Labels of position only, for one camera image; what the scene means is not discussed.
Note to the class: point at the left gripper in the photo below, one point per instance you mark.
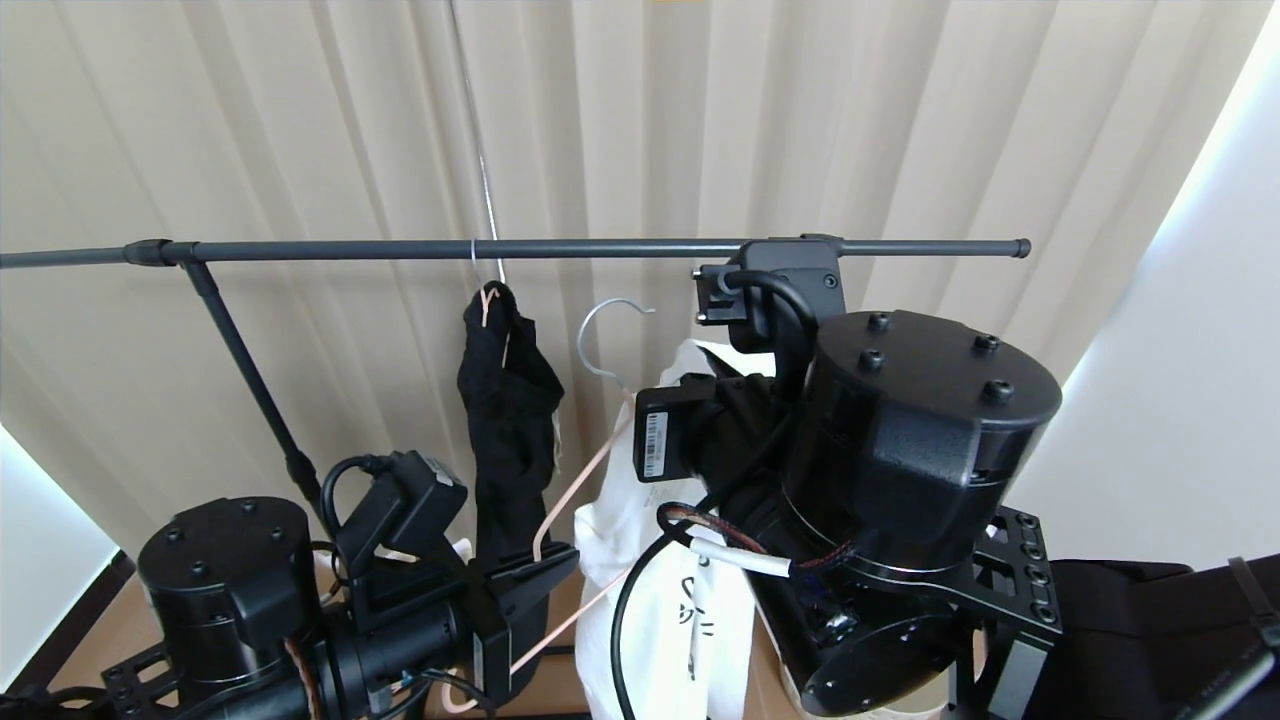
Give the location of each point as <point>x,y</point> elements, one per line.
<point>400,650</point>

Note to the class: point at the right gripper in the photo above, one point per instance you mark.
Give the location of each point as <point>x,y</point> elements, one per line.
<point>672,440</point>

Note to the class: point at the pink clothes hanger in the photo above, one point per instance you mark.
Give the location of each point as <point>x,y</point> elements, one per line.
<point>585,475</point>
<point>487,300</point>

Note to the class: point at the black shorts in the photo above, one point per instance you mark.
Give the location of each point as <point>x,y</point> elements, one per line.
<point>510,430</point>

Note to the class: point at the white garment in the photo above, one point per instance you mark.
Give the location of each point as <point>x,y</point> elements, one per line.
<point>650,620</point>

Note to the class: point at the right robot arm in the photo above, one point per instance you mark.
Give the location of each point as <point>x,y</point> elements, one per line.
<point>920,450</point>

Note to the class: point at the black clothes rack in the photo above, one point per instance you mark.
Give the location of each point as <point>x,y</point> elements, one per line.
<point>350,249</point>

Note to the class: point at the beige curtain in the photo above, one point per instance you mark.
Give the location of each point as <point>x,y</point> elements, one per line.
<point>250,120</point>

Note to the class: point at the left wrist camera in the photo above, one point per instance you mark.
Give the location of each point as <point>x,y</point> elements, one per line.
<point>400,500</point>

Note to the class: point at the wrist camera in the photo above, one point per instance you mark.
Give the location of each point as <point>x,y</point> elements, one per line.
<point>790,275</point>
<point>400,500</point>

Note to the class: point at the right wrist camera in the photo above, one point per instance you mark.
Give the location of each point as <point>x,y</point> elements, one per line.
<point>790,275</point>

